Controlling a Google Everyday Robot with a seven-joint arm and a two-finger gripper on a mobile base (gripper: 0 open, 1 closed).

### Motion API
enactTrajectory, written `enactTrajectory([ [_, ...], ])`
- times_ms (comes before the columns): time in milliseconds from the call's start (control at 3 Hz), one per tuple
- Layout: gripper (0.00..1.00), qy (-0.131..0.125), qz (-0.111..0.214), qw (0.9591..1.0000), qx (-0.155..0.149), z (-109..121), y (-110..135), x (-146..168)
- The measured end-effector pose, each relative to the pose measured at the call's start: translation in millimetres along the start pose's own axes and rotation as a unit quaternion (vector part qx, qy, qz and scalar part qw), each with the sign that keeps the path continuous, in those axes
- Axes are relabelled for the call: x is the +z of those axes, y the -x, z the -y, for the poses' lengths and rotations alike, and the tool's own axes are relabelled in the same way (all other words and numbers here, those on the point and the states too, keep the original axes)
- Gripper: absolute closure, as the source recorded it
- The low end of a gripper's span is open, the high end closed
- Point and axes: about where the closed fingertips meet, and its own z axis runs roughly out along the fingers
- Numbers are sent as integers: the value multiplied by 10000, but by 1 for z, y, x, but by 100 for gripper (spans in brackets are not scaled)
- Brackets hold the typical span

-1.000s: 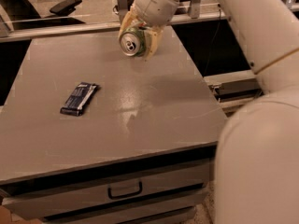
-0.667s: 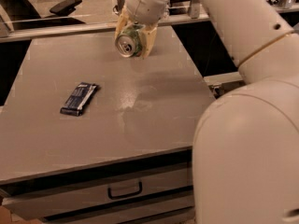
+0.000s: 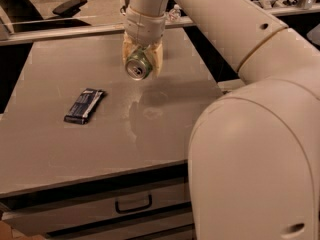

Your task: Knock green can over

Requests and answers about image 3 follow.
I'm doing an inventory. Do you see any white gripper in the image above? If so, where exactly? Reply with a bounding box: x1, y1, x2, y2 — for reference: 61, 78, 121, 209
122, 7, 165, 78

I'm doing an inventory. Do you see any green soda can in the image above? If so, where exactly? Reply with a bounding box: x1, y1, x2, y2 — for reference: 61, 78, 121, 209
125, 48, 153, 81

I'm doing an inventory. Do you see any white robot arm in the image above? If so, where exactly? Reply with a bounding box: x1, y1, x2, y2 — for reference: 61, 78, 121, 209
123, 0, 320, 240

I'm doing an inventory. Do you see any clear plastic water bottle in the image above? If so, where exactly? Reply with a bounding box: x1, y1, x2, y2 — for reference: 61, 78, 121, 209
166, 4, 181, 22

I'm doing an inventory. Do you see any blue snack bar wrapper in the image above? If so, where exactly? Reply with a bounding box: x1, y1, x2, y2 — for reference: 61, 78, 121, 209
64, 88, 106, 125

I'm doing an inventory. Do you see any grey drawer cabinet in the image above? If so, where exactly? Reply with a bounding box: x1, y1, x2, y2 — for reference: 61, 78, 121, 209
0, 29, 221, 240

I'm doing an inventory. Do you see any black office chair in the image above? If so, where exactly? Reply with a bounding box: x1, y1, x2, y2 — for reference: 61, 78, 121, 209
0, 0, 88, 32

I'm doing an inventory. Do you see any black drawer handle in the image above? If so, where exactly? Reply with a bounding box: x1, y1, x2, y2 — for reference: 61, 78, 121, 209
115, 194, 153, 214

